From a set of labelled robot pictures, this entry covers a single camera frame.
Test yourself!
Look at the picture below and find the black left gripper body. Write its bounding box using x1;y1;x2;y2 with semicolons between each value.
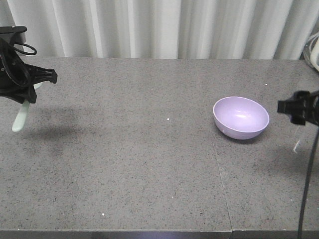
0;41;31;93

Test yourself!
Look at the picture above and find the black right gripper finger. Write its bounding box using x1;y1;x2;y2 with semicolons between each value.
290;112;307;125
277;91;311;114

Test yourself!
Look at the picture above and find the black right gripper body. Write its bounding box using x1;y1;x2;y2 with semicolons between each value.
307;91;319;126

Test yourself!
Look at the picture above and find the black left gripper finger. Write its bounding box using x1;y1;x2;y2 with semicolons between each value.
0;86;37;103
25;64;57;87

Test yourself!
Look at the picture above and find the pale green plastic spoon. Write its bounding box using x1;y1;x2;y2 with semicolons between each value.
11;82;43;132

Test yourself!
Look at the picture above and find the purple plastic bowl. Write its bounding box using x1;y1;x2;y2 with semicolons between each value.
213;97;270;140

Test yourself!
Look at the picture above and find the white rice cooker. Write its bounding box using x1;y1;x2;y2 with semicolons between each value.
310;39;319;71

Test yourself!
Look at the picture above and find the white pleated curtain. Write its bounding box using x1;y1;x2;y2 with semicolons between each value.
0;0;319;59

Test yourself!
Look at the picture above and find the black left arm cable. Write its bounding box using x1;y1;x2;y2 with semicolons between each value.
9;42;38;56

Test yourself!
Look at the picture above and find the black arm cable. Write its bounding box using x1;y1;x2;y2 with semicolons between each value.
297;126;319;239
9;42;38;56

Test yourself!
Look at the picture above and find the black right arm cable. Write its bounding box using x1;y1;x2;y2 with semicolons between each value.
297;126;319;239

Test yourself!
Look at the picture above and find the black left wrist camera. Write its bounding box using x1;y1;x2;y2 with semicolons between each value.
0;26;27;44

